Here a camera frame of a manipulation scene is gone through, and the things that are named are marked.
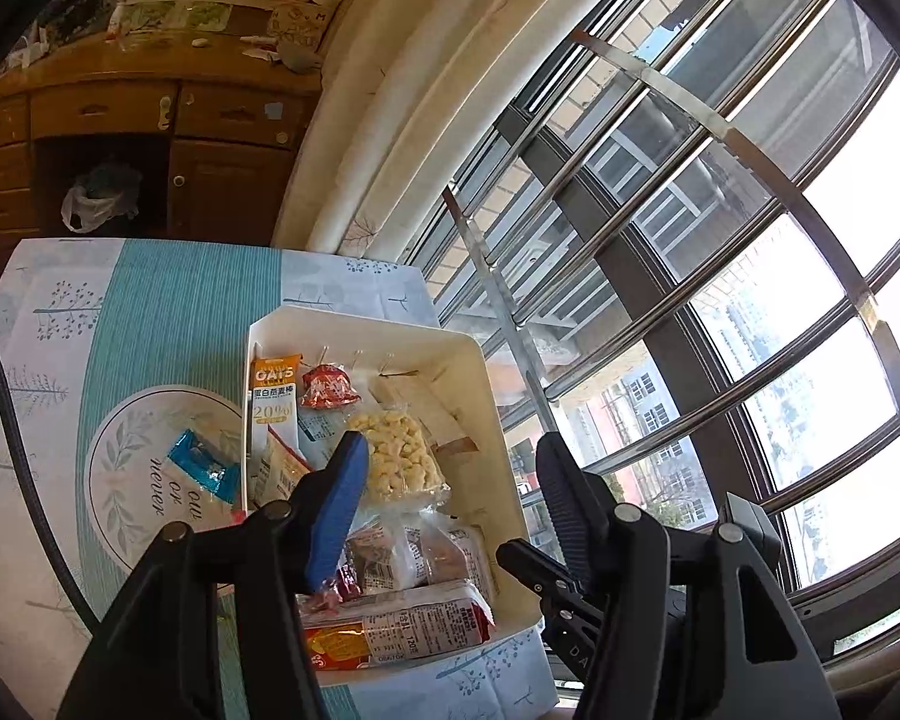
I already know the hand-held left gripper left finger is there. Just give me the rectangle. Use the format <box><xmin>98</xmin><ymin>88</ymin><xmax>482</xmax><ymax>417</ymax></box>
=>
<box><xmin>75</xmin><ymin>431</ymin><xmax>371</xmax><ymax>720</ymax></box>

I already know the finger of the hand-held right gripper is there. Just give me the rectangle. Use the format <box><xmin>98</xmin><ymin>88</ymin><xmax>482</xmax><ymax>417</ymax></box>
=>
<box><xmin>495</xmin><ymin>538</ymin><xmax>608</xmax><ymax>691</ymax></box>

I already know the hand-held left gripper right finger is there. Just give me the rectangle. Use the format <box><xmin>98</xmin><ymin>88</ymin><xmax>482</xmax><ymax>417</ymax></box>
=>
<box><xmin>534</xmin><ymin>431</ymin><xmax>841</xmax><ymax>720</ymax></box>

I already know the orange pastry packet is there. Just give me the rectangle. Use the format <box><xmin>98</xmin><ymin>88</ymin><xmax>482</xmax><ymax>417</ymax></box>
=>
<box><xmin>412</xmin><ymin>521</ymin><xmax>496</xmax><ymax>601</ymax></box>

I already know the clear puffed rice packet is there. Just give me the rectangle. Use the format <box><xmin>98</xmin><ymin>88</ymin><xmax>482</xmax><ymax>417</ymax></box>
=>
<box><xmin>343</xmin><ymin>403</ymin><xmax>452</xmax><ymax>507</ymax></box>

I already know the pale blue printed packet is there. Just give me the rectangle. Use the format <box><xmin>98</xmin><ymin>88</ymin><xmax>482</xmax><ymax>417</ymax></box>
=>
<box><xmin>296</xmin><ymin>412</ymin><xmax>346</xmax><ymax>458</ymax></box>

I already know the orange white oat bar packet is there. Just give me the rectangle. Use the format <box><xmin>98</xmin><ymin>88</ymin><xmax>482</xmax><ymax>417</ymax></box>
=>
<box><xmin>249</xmin><ymin>354</ymin><xmax>305</xmax><ymax>466</ymax></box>

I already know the small red snack packet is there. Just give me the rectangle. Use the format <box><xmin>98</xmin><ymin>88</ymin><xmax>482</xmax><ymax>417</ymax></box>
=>
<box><xmin>300</xmin><ymin>364</ymin><xmax>363</xmax><ymax>410</ymax></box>

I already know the red orange snack package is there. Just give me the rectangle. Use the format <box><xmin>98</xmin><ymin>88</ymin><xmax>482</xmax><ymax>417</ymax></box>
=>
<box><xmin>298</xmin><ymin>579</ymin><xmax>496</xmax><ymax>672</ymax></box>

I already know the brown cracker packet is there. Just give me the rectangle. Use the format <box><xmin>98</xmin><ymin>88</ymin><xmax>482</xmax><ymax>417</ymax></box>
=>
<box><xmin>367</xmin><ymin>371</ymin><xmax>481</xmax><ymax>466</ymax></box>

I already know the small blue snack packet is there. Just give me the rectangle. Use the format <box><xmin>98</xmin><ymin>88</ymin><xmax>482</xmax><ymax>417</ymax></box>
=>
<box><xmin>166</xmin><ymin>429</ymin><xmax>242</xmax><ymax>503</ymax></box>

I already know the white plastic bin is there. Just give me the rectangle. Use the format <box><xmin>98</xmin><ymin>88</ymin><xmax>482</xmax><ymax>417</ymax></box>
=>
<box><xmin>241</xmin><ymin>305</ymin><xmax>547</xmax><ymax>687</ymax></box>

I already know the window with metal bars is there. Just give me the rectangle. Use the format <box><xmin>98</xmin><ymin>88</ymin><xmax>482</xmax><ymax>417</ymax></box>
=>
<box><xmin>401</xmin><ymin>0</ymin><xmax>900</xmax><ymax>661</ymax></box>

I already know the white plastic trash bag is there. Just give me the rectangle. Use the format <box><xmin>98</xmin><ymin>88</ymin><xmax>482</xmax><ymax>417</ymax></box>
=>
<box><xmin>60</xmin><ymin>161</ymin><xmax>145</xmax><ymax>235</ymax></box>

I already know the wooden desk with drawers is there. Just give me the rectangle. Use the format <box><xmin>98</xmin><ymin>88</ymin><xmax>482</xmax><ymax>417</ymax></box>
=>
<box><xmin>0</xmin><ymin>22</ymin><xmax>323</xmax><ymax>256</ymax></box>

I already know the cream curtain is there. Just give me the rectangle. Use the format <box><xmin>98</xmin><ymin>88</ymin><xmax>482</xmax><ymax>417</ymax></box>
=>
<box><xmin>270</xmin><ymin>0</ymin><xmax>691</xmax><ymax>263</ymax></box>

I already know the grey object on desk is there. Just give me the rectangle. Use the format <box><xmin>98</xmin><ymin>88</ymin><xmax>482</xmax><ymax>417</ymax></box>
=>
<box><xmin>277</xmin><ymin>41</ymin><xmax>323</xmax><ymax>72</ymax></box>

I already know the cardboard box with drawings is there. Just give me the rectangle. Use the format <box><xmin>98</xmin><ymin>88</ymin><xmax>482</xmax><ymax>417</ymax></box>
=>
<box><xmin>266</xmin><ymin>0</ymin><xmax>338</xmax><ymax>46</ymax></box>

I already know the green leaf card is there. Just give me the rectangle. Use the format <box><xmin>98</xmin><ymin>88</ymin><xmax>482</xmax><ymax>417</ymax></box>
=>
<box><xmin>184</xmin><ymin>1</ymin><xmax>235</xmax><ymax>31</ymax></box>
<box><xmin>124</xmin><ymin>1</ymin><xmax>181</xmax><ymax>32</ymax></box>

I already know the black floral case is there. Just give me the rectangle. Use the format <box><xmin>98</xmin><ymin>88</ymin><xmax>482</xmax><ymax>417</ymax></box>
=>
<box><xmin>34</xmin><ymin>0</ymin><xmax>113</xmax><ymax>46</ymax></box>

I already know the black cable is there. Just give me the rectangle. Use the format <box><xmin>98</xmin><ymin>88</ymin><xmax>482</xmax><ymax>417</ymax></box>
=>
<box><xmin>0</xmin><ymin>315</ymin><xmax>102</xmax><ymax>635</ymax></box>

